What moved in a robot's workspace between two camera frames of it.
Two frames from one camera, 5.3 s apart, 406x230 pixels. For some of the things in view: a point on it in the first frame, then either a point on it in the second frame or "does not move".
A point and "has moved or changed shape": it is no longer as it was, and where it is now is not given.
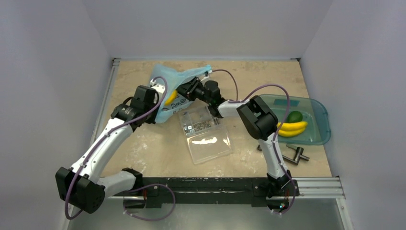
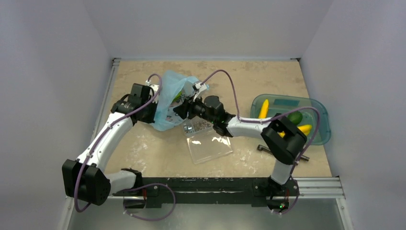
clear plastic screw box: (207, 139) does not move
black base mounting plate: (208, 190) does not move
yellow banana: (171, 97) has moved or changed shape
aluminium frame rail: (323, 188) does not move
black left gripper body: (151, 119) does not move
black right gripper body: (187, 87) -> (187, 107)
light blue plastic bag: (174, 101) has moved or changed shape
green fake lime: (294, 116) does not move
